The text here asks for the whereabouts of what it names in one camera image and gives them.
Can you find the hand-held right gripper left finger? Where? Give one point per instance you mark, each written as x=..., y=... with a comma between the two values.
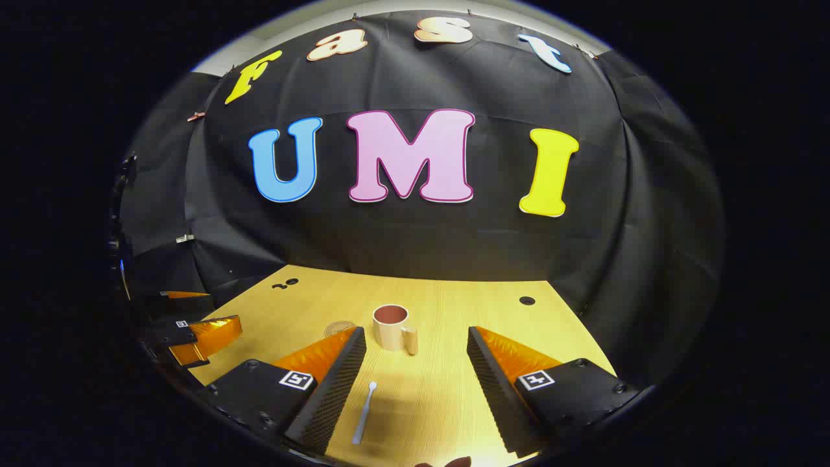
x=331, y=395

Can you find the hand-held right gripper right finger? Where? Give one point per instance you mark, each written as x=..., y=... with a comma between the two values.
x=496, y=395

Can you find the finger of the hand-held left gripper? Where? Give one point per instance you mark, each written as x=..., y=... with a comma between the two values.
x=175, y=332
x=185, y=305

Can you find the white toothbrush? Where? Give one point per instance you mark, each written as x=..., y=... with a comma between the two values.
x=363, y=418

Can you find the round wooden coaster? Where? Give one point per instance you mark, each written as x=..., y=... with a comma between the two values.
x=337, y=329

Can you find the light wooden desktop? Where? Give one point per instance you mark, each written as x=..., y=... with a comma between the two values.
x=428, y=389

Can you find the black backdrop cloth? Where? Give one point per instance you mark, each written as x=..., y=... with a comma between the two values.
x=389, y=246

